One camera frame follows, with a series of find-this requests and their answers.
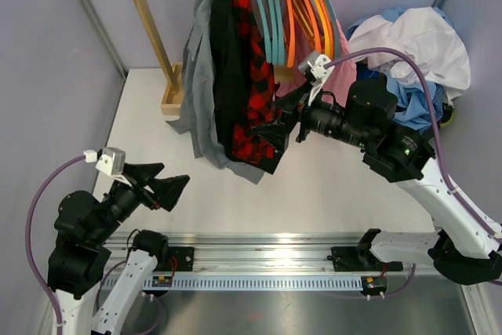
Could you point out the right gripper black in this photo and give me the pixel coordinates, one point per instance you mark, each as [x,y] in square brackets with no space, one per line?
[296,109]

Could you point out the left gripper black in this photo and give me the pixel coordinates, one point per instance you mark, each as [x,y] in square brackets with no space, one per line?
[167,191]

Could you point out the red black plaid shirt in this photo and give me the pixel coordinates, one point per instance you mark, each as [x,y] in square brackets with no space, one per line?
[259,85]

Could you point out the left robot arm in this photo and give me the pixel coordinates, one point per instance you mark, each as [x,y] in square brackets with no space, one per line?
[84,224]

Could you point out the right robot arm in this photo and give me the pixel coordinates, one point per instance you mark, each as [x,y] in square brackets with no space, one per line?
[460,249]

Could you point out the pink shirt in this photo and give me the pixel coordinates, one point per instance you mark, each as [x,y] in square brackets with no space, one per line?
[338,83]

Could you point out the grey shirt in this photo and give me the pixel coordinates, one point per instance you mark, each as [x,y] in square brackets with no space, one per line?
[197,109]

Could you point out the blue checked shirt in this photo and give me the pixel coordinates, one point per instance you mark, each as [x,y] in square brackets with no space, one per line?
[363,73]

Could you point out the light blue shirt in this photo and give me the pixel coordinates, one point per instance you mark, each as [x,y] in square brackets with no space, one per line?
[412,109]

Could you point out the white shirt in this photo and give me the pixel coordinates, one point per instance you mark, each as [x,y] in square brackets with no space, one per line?
[426,36]

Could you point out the wooden clothes rack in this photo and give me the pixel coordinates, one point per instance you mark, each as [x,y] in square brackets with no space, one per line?
[173,92]

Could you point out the olive green laundry basket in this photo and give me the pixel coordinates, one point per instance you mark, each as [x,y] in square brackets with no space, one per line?
[448,115]

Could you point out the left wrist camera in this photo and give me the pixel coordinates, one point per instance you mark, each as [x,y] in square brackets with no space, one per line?
[109,161]

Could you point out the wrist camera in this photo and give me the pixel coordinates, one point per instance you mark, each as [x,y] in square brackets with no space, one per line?
[313,69]
[109,161]

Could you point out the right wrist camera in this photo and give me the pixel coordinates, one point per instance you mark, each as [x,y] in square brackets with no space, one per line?
[313,69]

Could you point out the aluminium rail base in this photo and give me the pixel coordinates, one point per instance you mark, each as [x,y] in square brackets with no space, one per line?
[265,265]

